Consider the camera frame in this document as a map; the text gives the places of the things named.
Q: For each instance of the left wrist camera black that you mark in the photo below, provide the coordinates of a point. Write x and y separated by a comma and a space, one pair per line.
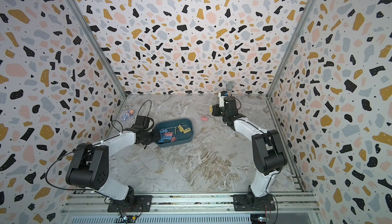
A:
143, 123

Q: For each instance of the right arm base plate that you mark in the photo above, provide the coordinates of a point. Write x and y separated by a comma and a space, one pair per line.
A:
248, 202

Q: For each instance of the purple bunny plush toy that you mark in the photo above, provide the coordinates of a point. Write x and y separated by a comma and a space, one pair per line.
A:
128, 114

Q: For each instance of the aluminium frame corner post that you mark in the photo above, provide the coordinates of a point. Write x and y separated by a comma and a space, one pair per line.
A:
296, 35
84, 26

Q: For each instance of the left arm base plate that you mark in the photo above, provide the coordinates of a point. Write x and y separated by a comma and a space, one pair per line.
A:
133, 204

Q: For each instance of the yellow binder clip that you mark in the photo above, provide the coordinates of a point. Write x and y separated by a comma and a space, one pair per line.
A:
183, 129

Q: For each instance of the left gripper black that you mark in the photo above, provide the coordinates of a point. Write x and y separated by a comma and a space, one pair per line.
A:
155, 136

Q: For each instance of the aluminium frame corner post left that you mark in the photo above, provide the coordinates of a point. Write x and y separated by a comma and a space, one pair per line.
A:
84, 26

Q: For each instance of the teal plastic storage box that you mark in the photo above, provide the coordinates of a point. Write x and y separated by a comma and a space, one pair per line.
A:
169, 135

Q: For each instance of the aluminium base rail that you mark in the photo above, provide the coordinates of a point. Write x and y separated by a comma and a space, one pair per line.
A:
193, 208

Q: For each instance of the aluminium frame corner post right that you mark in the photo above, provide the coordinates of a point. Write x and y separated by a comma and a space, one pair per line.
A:
296, 35

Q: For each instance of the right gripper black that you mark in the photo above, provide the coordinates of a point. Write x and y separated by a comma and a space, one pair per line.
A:
216, 108

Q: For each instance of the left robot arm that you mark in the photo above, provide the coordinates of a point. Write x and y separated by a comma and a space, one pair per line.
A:
89, 167

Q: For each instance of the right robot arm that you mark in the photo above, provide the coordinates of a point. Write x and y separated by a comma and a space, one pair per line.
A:
268, 151

